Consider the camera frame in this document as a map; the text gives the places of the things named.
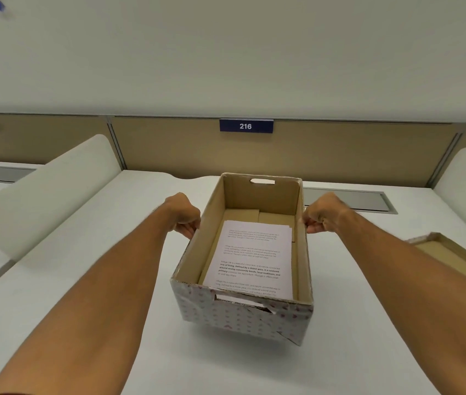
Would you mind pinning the beige partition panel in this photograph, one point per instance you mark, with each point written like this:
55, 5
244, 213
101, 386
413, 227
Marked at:
37, 137
282, 150

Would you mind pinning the person's left hand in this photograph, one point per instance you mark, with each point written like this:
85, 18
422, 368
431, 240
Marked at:
180, 215

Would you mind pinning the person's left forearm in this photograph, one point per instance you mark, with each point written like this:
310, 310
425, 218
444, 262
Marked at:
89, 312

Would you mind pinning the person's left fingers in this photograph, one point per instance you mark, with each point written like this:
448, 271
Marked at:
189, 228

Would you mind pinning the printed white paper sheet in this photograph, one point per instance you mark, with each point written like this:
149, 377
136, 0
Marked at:
249, 259

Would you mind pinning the person's right forearm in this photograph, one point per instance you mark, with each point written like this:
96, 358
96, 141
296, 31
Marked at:
418, 300

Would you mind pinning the person's right hand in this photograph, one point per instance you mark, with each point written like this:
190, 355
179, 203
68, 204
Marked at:
323, 215

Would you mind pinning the cardboard box lid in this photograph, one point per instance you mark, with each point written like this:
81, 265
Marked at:
457, 257

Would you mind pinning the patterned cardboard box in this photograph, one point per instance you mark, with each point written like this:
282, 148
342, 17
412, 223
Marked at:
243, 263

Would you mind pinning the blue desk number sign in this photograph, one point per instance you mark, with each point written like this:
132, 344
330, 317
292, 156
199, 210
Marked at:
246, 126

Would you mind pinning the person's right fingers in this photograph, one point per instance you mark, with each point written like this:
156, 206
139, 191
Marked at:
313, 225

